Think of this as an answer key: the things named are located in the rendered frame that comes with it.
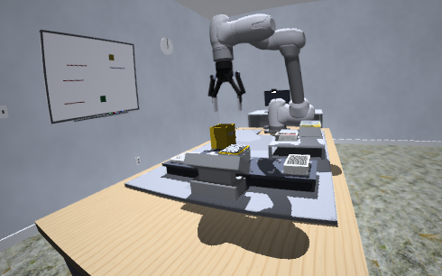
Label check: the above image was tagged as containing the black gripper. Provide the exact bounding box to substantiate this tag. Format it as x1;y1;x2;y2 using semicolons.
208;60;245;112

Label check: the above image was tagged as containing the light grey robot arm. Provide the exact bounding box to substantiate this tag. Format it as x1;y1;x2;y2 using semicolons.
209;14;315;133

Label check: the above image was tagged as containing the yellow-framed tip rack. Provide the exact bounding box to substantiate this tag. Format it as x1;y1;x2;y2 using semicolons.
218;144;251;161

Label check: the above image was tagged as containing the yellow open-top bin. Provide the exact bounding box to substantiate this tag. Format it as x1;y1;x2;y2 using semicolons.
209;124;236;149

